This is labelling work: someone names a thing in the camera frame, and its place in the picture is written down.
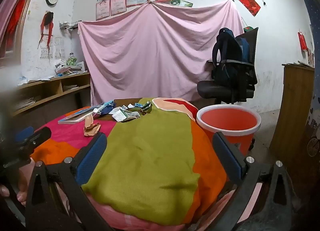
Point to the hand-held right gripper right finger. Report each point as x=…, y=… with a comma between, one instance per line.
x=228, y=156

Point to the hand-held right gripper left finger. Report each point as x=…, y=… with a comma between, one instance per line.
x=92, y=154

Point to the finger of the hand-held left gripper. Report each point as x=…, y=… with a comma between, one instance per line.
x=37, y=135
x=25, y=132

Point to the brown paper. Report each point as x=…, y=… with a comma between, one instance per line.
x=91, y=127

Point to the orange bucket with white rim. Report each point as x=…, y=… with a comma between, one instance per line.
x=228, y=121

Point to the white green packet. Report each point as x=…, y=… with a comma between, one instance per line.
x=120, y=116

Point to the dark blue wrapper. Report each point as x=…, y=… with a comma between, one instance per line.
x=108, y=109

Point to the silver wrapper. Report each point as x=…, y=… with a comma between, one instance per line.
x=133, y=115

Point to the green foil wrapper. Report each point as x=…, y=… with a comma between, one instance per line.
x=145, y=106

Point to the person's left hand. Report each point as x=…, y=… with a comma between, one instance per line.
x=23, y=178

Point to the blue cover book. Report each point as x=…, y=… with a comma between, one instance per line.
x=75, y=118

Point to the wooden shelf unit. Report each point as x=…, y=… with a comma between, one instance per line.
x=50, y=86

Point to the colourful patchwork blanket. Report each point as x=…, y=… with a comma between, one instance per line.
x=145, y=158

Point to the black office chair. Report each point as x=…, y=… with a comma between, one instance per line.
x=220, y=88

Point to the stack of books and papers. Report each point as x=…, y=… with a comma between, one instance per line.
x=70, y=69

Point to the glass jar with green contents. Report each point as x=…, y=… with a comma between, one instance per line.
x=71, y=59

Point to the wooden cabinet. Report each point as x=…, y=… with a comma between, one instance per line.
x=292, y=101

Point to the dark blue backpack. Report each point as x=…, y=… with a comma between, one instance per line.
x=230, y=71

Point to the blue patterned curtain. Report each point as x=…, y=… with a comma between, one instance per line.
x=311, y=121

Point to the pink hanging sheet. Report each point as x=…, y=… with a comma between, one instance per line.
x=150, y=53

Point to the small green box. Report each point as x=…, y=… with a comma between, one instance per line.
x=247, y=29

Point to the red hanging envelope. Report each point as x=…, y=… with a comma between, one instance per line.
x=302, y=41

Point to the green photo cards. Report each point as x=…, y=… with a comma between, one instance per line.
x=182, y=2

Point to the wall calendar sheets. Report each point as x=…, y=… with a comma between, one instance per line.
x=46, y=50

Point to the red hanging wall ornament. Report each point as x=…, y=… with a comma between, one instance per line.
x=46, y=21

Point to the metal wall rack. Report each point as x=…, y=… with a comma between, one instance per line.
x=67, y=25

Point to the red paper wall decoration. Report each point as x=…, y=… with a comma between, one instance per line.
x=249, y=3

